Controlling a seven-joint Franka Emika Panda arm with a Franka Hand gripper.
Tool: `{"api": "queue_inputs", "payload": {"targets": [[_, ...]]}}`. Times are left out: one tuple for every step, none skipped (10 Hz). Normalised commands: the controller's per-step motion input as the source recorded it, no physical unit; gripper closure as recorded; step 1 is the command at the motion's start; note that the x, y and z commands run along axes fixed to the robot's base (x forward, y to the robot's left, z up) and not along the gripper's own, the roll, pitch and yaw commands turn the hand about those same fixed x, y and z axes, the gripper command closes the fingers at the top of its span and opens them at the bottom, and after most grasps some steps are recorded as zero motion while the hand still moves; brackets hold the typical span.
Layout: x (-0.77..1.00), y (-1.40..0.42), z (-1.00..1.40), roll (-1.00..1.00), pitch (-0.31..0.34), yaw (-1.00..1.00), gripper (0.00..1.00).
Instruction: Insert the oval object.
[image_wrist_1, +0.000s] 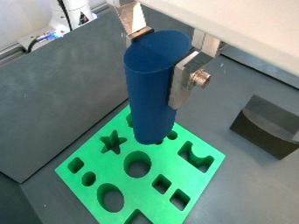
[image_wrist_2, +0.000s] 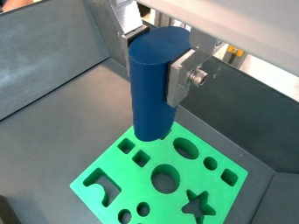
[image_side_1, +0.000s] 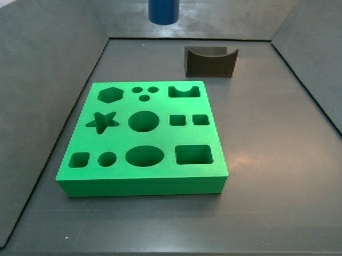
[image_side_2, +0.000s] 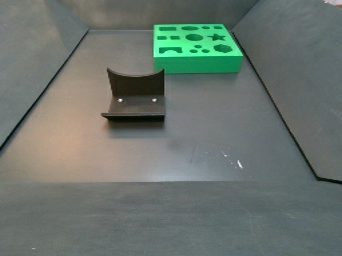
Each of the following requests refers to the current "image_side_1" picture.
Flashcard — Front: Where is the blue oval cylinder object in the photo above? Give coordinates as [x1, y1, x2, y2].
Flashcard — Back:
[149, 0, 179, 25]

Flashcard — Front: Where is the green shape sorter block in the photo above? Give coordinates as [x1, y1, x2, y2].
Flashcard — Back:
[56, 81, 229, 197]

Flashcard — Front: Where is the dark grey curved holder block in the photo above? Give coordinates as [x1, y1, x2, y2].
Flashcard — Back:
[185, 46, 239, 78]

